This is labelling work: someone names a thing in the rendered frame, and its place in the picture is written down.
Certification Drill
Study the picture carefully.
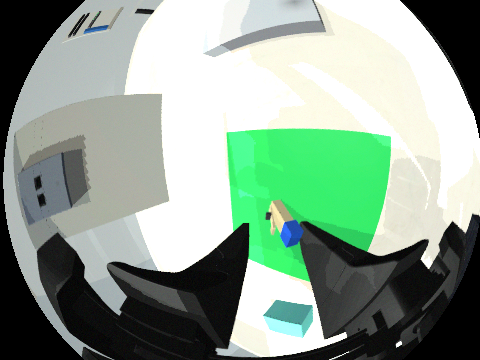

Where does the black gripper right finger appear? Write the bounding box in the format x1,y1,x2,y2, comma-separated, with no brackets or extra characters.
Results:
299,220,429,340

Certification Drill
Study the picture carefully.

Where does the green square zone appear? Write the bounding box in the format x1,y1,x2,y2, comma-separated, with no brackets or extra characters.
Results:
227,128,391,281

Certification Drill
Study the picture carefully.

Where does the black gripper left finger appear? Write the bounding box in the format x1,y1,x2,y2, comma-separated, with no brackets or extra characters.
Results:
107,223,249,349

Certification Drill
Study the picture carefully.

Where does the teal rectangular block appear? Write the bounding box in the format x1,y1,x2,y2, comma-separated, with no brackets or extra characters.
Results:
263,299,313,337

